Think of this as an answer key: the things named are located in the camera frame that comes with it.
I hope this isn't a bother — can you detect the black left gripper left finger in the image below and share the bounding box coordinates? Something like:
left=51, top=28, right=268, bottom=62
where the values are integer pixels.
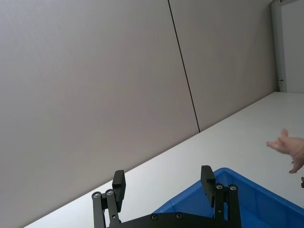
left=92, top=170, right=127, bottom=228

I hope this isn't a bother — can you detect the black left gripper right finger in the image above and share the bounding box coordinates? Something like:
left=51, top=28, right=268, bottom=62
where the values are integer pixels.
left=200, top=165, right=242, bottom=228

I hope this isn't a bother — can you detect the person's hand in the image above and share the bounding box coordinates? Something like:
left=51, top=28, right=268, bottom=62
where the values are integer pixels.
left=266, top=128, right=304, bottom=174

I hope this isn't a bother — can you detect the blue plastic bin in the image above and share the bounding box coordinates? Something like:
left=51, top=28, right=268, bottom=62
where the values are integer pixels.
left=152, top=167, right=304, bottom=228

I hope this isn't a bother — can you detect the pale grey door frame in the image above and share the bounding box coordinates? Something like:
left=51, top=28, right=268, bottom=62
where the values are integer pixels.
left=270, top=0, right=289, bottom=93

